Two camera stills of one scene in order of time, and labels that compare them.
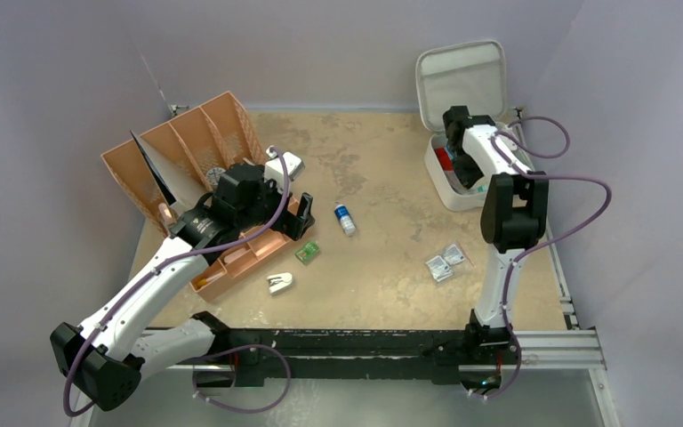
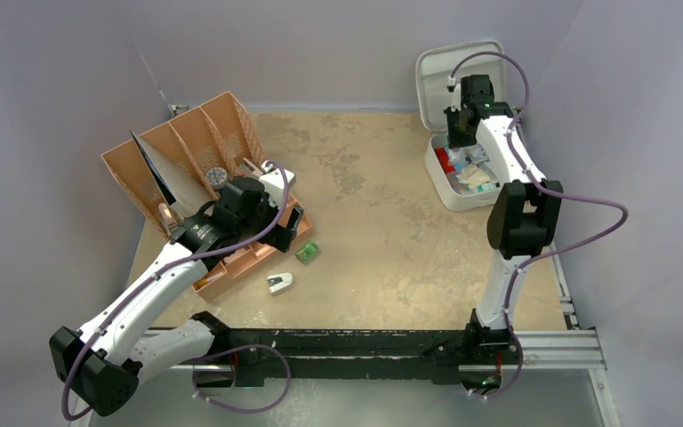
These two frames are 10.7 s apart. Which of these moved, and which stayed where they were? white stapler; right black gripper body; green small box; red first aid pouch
Moved: right black gripper body
Stayed: white stapler; red first aid pouch; green small box
